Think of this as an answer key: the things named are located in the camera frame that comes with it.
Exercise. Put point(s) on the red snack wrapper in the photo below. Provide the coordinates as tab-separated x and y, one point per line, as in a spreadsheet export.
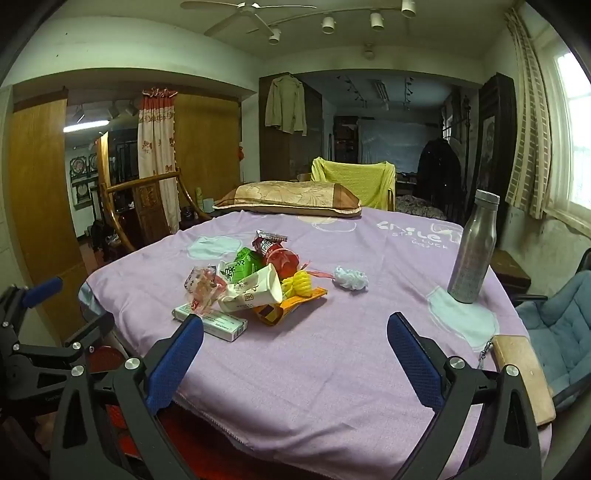
268	242

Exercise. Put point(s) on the blue cushioned chair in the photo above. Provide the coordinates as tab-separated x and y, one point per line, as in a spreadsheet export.
563	327

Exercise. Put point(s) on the black bag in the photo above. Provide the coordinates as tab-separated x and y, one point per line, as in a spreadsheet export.
104	237

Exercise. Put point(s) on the purple printed blanket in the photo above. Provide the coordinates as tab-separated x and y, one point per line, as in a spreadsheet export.
323	355

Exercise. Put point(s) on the green spray can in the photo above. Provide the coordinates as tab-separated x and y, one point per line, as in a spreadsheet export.
199	198

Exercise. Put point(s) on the dark framed painting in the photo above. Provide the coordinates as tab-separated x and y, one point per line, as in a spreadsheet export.
494	138

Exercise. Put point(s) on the dark coat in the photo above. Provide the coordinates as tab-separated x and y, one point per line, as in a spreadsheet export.
438	170

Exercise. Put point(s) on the dark patterned bedding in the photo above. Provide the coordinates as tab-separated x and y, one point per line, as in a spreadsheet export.
415	205

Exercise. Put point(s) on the green snack packet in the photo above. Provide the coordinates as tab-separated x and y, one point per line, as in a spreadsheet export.
244	267

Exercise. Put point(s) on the beige hanging jacket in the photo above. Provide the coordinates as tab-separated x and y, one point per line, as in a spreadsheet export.
284	106

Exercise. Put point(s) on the blue face mask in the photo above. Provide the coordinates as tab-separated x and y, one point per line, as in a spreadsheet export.
351	278

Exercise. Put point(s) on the white green cardboard box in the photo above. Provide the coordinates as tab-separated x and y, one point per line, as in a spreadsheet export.
221	325

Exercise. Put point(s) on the yellow towel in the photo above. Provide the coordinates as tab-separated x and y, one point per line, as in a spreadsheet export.
355	180

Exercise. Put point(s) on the carved wooden chair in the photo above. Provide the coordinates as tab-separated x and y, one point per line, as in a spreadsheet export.
147	198

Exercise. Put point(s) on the window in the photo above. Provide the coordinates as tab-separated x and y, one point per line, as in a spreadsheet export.
577	138

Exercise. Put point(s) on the dark wooden wardrobe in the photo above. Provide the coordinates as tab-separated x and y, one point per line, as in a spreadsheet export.
314	138

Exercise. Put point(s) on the pale blue hanging sheet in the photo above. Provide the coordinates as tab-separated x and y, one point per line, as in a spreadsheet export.
397	143

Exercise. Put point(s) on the red jelly cup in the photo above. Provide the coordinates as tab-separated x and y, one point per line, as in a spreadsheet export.
282	263

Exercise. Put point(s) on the wooden board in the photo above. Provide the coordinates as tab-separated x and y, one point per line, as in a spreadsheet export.
521	374

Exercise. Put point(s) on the red printed garment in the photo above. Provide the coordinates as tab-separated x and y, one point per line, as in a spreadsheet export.
207	443

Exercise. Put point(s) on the wooden sliding door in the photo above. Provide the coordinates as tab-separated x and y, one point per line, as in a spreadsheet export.
41	207
207	147

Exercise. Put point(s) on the light blue blanket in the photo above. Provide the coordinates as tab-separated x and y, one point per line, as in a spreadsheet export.
90	300

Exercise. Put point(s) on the framed decorative plate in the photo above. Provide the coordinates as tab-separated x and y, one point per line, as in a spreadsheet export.
93	164
78	167

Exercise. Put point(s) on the white ceiling fan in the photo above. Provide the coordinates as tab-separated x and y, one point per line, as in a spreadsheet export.
249	7

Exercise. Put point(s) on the orange snack packet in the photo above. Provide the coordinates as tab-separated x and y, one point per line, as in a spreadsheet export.
295	302

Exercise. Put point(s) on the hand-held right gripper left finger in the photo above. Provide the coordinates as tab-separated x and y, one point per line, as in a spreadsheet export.
175	364

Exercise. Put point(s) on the floral curtain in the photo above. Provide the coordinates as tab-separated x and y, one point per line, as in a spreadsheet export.
154	147

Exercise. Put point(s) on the stainless steel bottle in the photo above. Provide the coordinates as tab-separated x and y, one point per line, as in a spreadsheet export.
473	249

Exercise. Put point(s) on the brown gold pillow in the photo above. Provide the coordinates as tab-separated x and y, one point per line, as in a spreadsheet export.
286	196

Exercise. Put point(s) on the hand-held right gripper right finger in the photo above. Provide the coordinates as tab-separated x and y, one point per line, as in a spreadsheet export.
415	364

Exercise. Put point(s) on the clear printed plastic wrapper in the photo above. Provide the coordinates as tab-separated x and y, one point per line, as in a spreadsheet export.
203	284

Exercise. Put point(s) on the dark wooden side table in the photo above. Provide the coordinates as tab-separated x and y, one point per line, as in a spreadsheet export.
194	219

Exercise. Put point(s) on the white paper cup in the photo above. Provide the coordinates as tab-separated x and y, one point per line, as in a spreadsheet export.
254	290

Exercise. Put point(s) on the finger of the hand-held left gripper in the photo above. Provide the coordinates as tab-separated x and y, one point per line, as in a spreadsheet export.
41	288
92	332

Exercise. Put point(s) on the white ceiling track light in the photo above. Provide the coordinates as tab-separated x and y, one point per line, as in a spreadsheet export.
328	23

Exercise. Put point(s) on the striped window curtain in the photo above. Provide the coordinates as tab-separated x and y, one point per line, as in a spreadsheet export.
531	138

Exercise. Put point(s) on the dark wooden stool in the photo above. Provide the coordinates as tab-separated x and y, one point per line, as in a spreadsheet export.
510	267

